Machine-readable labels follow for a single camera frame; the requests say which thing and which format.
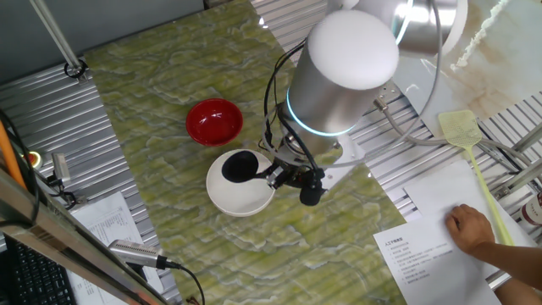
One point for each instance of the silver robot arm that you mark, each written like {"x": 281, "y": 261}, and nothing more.
{"x": 339, "y": 84}

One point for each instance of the blank white paper sheet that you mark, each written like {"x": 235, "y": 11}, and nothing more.
{"x": 436, "y": 186}

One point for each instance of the red bowl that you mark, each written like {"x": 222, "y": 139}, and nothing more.
{"x": 214, "y": 123}

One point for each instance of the white ceramic bowl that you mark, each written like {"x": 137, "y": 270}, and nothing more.
{"x": 237, "y": 201}

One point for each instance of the orange tube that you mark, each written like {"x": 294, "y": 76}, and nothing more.
{"x": 6, "y": 148}

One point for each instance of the black keyboard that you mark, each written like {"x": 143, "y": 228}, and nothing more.
{"x": 38, "y": 279}

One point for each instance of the person right forearm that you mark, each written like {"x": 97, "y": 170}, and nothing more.
{"x": 512, "y": 262}

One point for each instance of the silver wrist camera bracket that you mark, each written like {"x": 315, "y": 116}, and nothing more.
{"x": 353, "y": 156}

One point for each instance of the printed table paper sheet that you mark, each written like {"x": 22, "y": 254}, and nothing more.
{"x": 106, "y": 220}

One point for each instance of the person right hand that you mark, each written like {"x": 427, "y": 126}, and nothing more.
{"x": 470, "y": 229}

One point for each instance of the large aluminium frame beam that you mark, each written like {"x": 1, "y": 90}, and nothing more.
{"x": 63, "y": 237}

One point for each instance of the paper sheet with text list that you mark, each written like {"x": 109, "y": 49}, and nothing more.
{"x": 423, "y": 267}

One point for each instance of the small silver camera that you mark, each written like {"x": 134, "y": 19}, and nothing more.
{"x": 61, "y": 167}

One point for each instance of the aluminium profile bar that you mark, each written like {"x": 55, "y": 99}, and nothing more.
{"x": 531, "y": 137}
{"x": 521, "y": 178}
{"x": 495, "y": 280}

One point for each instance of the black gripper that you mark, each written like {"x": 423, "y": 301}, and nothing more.
{"x": 298, "y": 177}

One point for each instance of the silver camera clamp stand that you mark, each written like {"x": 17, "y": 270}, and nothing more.
{"x": 63, "y": 195}

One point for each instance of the red white can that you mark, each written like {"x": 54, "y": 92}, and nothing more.
{"x": 534, "y": 212}

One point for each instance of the white beige marble board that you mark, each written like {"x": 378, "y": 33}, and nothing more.
{"x": 499, "y": 63}

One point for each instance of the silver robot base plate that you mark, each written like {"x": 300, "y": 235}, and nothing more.
{"x": 391, "y": 91}

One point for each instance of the red yellow emergency stop button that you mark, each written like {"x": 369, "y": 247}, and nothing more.
{"x": 34, "y": 159}

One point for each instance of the person left forearm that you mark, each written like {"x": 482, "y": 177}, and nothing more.
{"x": 521, "y": 294}

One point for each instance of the yellow fly swatter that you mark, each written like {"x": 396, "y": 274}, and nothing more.
{"x": 459, "y": 127}

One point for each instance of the silver depth camera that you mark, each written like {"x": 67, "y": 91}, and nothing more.
{"x": 135, "y": 253}

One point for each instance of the thin metal pole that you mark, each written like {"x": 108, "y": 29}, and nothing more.
{"x": 55, "y": 36}

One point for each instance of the green marble pattern mat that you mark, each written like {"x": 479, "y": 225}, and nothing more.
{"x": 169, "y": 84}

